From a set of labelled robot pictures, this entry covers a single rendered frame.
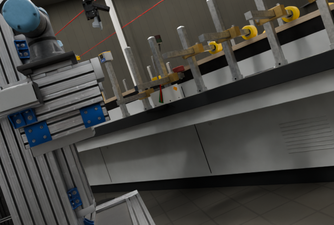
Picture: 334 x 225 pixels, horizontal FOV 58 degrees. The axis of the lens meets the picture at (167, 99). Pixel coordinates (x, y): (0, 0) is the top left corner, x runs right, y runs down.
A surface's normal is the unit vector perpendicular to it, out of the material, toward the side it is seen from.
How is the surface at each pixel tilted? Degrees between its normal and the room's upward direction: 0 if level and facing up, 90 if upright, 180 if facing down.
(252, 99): 90
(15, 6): 97
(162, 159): 90
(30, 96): 90
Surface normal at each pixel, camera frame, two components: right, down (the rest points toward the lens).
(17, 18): 0.19, 0.07
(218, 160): -0.64, 0.23
